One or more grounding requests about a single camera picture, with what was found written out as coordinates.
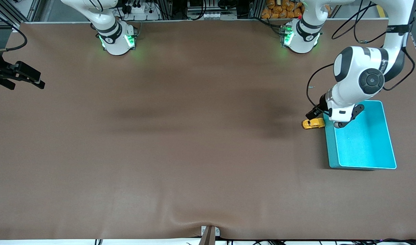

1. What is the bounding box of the orange snack pile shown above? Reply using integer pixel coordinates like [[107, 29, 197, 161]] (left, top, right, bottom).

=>
[[261, 0, 332, 19]]

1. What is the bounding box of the metal table edge bracket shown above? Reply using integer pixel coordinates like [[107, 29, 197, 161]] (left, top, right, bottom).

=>
[[198, 225, 220, 245]]

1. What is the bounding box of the aluminium frame rail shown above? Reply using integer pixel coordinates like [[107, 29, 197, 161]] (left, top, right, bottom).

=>
[[0, 0, 42, 24]]

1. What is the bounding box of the brown table mat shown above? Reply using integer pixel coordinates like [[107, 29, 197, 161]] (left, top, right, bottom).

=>
[[0, 19, 416, 241]]

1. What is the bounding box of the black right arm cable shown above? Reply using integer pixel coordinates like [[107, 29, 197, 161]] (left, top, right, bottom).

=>
[[0, 9, 28, 52]]

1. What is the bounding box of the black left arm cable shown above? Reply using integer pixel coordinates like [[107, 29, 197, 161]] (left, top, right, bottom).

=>
[[306, 0, 416, 114]]

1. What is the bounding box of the white power strip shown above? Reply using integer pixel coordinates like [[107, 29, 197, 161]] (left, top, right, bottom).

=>
[[121, 3, 161, 21]]

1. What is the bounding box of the yellow beetle toy car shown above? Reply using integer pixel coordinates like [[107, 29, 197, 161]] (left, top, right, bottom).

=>
[[302, 118, 326, 130]]

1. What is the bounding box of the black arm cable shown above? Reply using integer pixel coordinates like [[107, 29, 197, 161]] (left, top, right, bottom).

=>
[[0, 9, 28, 52], [306, 0, 416, 114]]

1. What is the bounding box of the turquoise plastic bin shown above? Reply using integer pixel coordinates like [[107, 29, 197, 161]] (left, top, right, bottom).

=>
[[323, 100, 397, 170]]

